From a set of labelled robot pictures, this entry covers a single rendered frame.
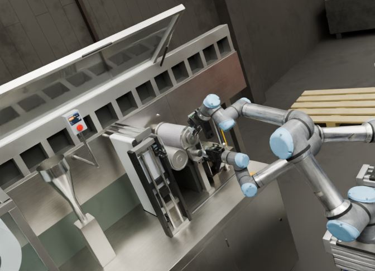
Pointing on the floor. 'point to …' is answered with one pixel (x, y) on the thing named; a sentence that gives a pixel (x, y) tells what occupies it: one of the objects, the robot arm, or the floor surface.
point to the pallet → (313, 96)
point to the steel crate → (350, 11)
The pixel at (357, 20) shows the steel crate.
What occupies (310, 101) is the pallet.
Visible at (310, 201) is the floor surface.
